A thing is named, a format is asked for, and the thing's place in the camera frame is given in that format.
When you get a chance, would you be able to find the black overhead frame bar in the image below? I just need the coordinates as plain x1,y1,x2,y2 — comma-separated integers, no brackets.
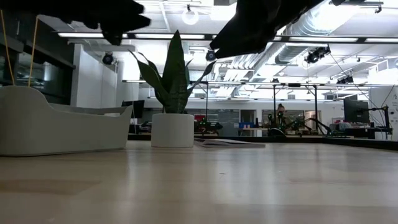
57,32,398,44

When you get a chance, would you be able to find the small black monitor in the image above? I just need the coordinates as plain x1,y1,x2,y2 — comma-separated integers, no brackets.
121,100,146,119

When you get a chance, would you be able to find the white ring ceiling lamp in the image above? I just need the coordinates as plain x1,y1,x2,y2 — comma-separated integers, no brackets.
182,9,200,26

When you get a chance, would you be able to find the white plastic bin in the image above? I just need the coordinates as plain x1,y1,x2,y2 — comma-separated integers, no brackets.
0,86,134,157

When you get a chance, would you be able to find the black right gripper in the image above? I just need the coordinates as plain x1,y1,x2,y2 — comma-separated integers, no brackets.
210,0,324,59

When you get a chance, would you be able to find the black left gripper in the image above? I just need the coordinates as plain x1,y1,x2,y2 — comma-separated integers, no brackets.
46,0,152,47

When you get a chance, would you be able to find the white round plant pot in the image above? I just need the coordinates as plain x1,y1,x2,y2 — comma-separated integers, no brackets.
150,113,195,149

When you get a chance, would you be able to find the yellow cord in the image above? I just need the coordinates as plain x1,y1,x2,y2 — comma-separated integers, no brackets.
0,9,16,86
27,17,40,88

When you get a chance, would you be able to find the person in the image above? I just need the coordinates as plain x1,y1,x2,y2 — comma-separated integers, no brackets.
275,103,287,126

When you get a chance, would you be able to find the large black monitor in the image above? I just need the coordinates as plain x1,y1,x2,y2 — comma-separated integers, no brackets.
343,98,370,124

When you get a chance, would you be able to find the green snake plant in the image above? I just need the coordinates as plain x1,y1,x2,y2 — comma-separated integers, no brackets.
129,30,217,114

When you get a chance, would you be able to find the flat grey mat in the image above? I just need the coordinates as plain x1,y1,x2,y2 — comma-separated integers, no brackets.
194,138,267,149

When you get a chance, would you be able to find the black track light cluster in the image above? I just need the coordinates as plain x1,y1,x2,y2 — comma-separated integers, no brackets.
304,45,332,65

